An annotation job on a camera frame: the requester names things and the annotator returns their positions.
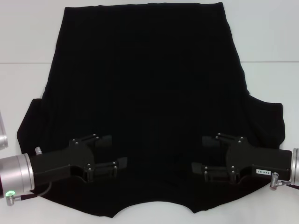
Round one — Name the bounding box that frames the left arm cable with plug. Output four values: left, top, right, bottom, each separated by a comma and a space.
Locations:
5, 181, 53, 201

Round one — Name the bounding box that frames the black t-shirt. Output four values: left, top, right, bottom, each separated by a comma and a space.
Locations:
16, 1, 286, 212

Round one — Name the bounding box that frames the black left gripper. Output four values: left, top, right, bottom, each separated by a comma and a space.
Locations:
29, 133, 128, 183

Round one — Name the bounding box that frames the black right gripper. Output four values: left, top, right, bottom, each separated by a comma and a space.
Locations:
191, 132, 293, 185

